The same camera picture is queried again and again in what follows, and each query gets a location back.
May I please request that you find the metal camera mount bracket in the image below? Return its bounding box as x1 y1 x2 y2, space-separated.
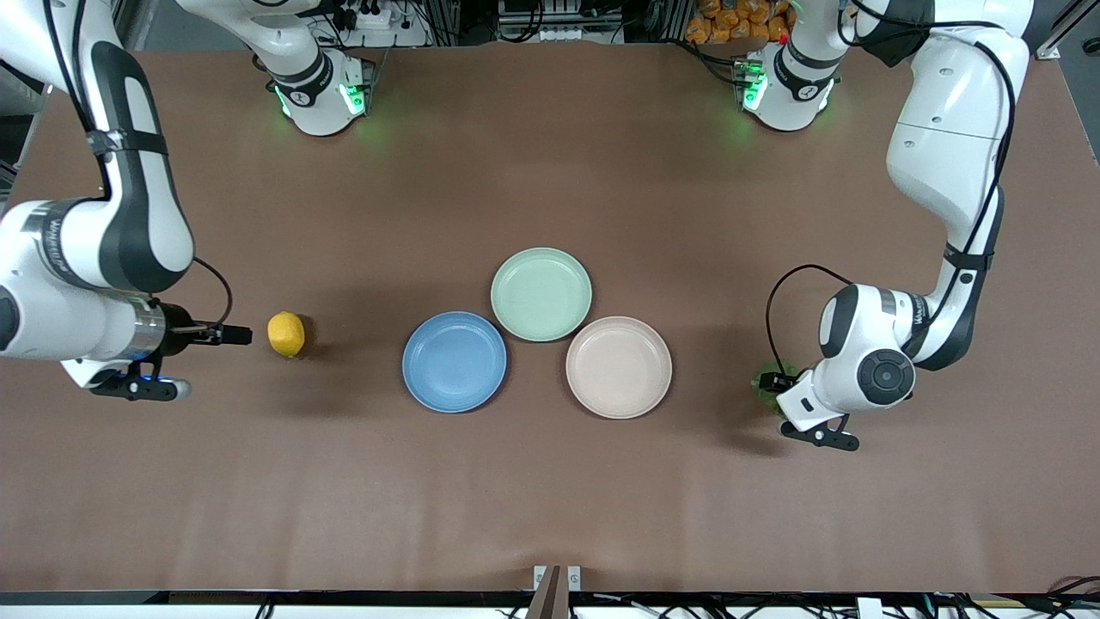
533 564 583 619

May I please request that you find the grey equipment rack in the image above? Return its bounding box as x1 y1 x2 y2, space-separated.
497 0 626 44

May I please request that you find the blue round plate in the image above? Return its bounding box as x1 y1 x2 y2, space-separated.
401 310 509 414

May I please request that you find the white power strip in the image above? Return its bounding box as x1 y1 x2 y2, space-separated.
331 0 431 49

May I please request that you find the mint green round plate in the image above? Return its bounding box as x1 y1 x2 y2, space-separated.
490 247 594 343

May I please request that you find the green lettuce leaf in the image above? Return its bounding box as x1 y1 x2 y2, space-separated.
751 361 785 415

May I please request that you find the aluminium frame profile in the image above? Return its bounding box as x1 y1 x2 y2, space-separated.
1036 0 1100 61

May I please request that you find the bag of orange snacks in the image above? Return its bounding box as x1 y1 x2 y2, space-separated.
685 0 793 46

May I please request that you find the brown table mat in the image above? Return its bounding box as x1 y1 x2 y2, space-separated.
0 41 1100 594

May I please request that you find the beige round plate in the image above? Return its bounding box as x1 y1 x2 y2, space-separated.
565 316 674 420

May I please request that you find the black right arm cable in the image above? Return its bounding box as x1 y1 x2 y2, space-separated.
43 0 234 329

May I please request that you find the yellow lemon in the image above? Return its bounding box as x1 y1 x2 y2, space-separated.
266 311 307 359

